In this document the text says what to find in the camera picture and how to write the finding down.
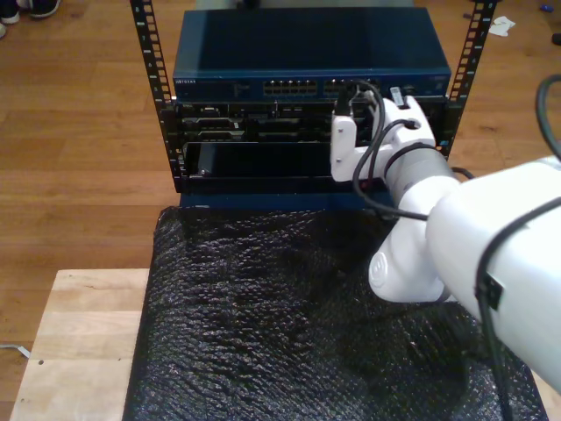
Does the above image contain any black shoe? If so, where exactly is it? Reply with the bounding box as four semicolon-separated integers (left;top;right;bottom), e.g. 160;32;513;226
29;0;63;19

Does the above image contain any black rack server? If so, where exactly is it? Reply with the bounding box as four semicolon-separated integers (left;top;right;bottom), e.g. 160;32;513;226
160;100;461;144

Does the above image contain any blue network switch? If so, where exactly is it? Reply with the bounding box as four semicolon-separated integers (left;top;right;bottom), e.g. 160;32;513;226
172;7;452;104

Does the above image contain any grey flat ribbon cable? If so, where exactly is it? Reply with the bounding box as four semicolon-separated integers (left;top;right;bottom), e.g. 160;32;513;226
0;341;32;359

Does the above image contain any black perforated rack post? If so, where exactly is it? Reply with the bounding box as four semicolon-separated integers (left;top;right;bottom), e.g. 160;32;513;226
431;0;501;160
129;0;188;194

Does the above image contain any crumpled white paper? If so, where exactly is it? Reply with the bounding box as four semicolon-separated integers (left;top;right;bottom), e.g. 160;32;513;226
488;16;519;39

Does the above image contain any black bubble mat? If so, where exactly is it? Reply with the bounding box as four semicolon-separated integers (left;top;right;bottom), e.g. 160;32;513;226
122;205;549;421

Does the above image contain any blue base panel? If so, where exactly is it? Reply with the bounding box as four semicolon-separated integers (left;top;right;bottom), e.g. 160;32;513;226
178;191;395;211

